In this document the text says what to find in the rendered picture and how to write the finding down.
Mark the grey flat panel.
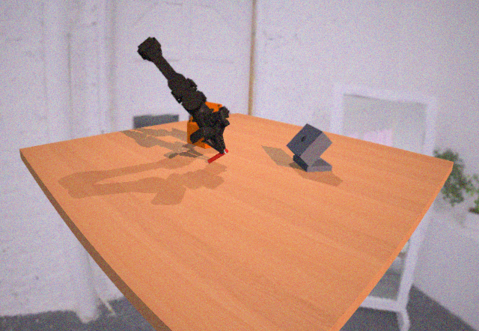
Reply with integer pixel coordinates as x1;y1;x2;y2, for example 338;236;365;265
286;124;332;173

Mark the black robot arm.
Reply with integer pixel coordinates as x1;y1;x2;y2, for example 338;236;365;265
137;37;230;126

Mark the red peg with white band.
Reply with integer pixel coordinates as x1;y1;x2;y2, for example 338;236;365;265
207;149;228;163

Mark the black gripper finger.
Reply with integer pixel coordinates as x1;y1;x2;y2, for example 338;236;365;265
201;131;224;154
218;128;226;150

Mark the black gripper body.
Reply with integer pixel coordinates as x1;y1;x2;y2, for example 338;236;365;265
190;108;230;144

